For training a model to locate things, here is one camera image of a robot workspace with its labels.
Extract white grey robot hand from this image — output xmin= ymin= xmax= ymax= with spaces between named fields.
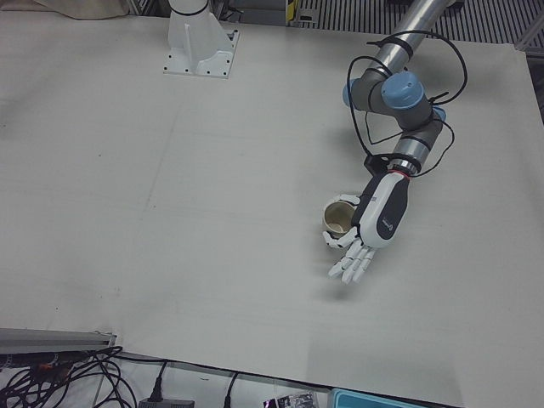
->
xmin=323 ymin=168 xmax=414 ymax=285

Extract beige paper cup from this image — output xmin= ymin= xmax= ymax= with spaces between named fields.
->
xmin=321 ymin=195 xmax=356 ymax=239

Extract white table cover sheet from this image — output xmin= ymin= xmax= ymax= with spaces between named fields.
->
xmin=0 ymin=8 xmax=544 ymax=408

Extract light blue storage box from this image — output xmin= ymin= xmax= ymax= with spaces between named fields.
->
xmin=330 ymin=386 xmax=460 ymax=408

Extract black white labelled item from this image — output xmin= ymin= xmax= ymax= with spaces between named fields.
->
xmin=262 ymin=393 xmax=320 ymax=408

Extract black power adapter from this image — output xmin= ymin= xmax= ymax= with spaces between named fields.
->
xmin=139 ymin=397 xmax=196 ymax=408

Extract black hub red ports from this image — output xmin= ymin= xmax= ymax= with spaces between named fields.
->
xmin=0 ymin=354 xmax=71 ymax=377

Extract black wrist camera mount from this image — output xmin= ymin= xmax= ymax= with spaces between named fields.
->
xmin=364 ymin=155 xmax=391 ymax=176

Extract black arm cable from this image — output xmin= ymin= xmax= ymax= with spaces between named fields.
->
xmin=346 ymin=31 xmax=471 ymax=178

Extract aluminium frame corner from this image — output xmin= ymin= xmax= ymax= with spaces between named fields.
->
xmin=515 ymin=16 xmax=544 ymax=59

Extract black cable with plug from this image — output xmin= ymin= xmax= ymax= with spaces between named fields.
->
xmin=221 ymin=371 xmax=244 ymax=408
xmin=149 ymin=360 xmax=172 ymax=403

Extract white bolted pedestal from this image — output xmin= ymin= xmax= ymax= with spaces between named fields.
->
xmin=162 ymin=0 xmax=240 ymax=81

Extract tangled black cable bundle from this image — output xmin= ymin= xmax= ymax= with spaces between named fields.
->
xmin=0 ymin=346 xmax=144 ymax=408

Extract aluminium profile post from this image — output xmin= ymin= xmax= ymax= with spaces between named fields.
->
xmin=0 ymin=326 xmax=118 ymax=354

